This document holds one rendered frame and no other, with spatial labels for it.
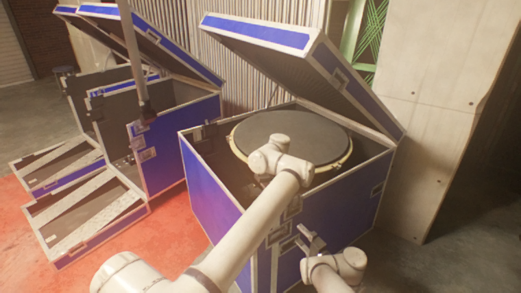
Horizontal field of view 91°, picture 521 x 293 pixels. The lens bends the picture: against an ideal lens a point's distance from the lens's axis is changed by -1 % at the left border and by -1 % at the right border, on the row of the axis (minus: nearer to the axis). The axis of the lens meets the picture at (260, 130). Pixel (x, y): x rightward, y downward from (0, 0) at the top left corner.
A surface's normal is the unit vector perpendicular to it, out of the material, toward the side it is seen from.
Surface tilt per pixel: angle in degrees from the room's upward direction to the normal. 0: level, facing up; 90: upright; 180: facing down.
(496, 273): 0
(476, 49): 90
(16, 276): 0
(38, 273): 0
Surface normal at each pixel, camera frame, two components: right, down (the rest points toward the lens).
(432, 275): 0.00, -0.88
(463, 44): -0.56, 0.40
